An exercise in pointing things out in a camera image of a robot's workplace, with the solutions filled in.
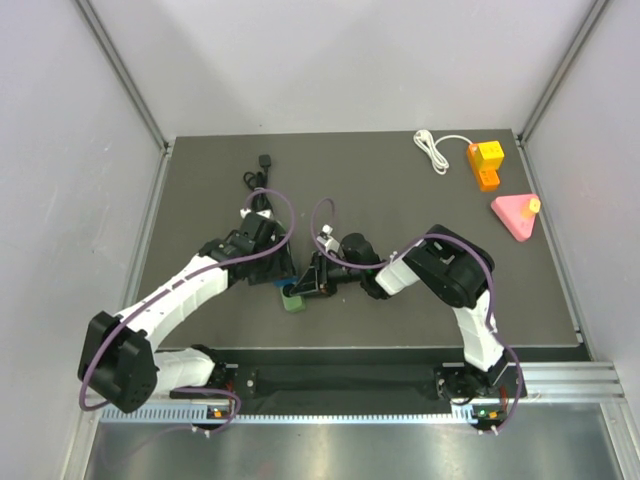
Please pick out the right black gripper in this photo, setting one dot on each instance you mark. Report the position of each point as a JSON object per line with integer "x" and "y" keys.
{"x": 320, "y": 270}

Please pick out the pink triangular socket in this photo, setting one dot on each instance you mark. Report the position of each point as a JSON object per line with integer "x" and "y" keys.
{"x": 508, "y": 210}

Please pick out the grey slotted cable duct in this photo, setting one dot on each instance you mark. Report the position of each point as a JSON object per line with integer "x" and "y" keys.
{"x": 217, "y": 413}

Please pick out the aluminium frame post right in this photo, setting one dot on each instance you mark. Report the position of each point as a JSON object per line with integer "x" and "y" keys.
{"x": 561, "y": 71}

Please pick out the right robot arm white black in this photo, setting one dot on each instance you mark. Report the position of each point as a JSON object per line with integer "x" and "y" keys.
{"x": 453, "y": 269}

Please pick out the aluminium frame rail front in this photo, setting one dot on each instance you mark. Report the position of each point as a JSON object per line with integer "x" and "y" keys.
{"x": 566, "y": 381}

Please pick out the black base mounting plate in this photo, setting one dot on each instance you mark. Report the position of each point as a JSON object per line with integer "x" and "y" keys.
{"x": 431, "y": 382}

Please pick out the aluminium frame post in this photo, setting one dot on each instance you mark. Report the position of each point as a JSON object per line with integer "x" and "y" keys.
{"x": 107, "y": 46}
{"x": 561, "y": 71}

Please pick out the blue cube plug adapter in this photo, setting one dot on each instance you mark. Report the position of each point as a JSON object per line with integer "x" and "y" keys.
{"x": 281, "y": 283}

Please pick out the orange yellow cube socket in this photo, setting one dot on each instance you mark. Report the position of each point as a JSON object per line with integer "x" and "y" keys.
{"x": 485, "y": 159}

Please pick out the aluminium frame post left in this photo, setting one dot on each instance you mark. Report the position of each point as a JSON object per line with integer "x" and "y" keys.
{"x": 107, "y": 46}

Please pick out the green power strip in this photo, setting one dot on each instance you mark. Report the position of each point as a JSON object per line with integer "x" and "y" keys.
{"x": 291, "y": 303}

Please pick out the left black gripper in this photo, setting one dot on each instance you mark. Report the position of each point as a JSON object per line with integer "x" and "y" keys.
{"x": 282, "y": 266}

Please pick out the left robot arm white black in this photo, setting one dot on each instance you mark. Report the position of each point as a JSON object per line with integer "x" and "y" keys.
{"x": 120, "y": 359}

